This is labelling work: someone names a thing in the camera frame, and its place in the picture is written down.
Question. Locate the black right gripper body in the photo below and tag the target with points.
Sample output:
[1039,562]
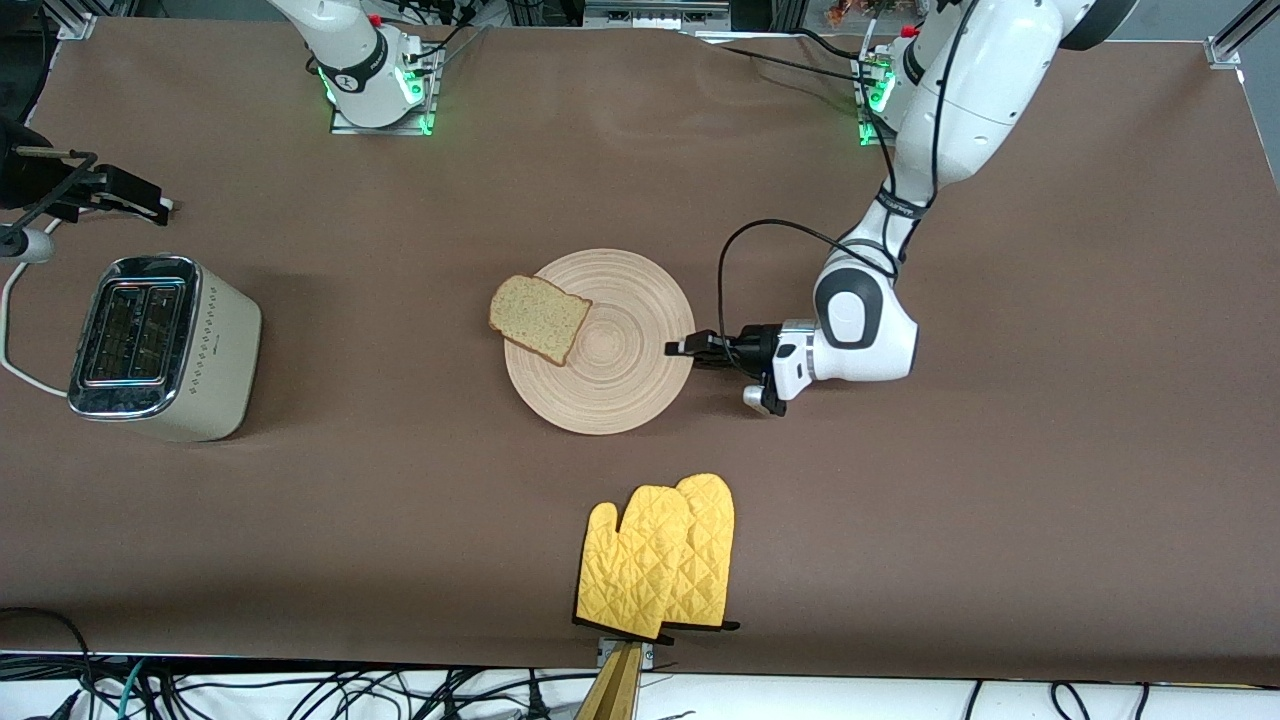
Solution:
[30,177]

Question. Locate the yellow wooden post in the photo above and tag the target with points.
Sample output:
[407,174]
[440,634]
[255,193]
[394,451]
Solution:
[615,690]

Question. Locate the brown-crusted bread slice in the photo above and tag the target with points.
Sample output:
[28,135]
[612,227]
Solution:
[540,318]

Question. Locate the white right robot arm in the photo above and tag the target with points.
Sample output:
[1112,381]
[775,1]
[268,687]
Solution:
[350,50]

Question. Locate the orange background clutter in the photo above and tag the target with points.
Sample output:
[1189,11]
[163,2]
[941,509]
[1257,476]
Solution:
[860,10]

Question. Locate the aluminium frame profile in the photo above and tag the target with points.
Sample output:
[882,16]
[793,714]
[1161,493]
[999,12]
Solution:
[1225,50]
[75,22]

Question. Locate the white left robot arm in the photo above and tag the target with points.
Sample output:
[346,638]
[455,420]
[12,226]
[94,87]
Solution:
[960,90]

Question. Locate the grey metal box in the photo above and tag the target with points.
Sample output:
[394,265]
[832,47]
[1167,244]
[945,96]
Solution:
[650,15]

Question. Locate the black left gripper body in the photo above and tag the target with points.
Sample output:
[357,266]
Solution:
[755,349]

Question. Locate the round wooden plate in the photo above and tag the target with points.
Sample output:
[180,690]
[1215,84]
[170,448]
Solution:
[625,360]

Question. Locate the cream and chrome toaster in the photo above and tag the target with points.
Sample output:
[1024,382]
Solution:
[200,350]

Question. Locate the brown table cover sheet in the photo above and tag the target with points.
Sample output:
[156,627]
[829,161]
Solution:
[300,550]

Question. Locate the yellow quilted oven mitt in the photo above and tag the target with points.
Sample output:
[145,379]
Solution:
[630,570]
[712,540]

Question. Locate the silver metal bracket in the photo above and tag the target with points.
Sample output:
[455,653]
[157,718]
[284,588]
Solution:
[603,652]

